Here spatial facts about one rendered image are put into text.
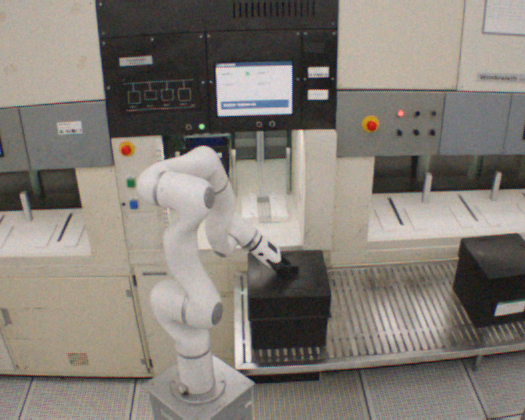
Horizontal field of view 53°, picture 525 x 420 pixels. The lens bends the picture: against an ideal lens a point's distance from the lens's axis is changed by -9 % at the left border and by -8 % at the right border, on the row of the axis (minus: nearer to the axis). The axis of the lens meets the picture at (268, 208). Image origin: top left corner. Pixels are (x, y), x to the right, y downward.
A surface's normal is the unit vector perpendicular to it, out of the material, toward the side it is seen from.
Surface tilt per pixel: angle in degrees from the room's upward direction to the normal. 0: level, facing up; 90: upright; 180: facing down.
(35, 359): 90
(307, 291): 0
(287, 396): 0
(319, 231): 90
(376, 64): 90
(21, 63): 90
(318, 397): 0
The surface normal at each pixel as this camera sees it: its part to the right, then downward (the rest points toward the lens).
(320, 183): 0.06, 0.49
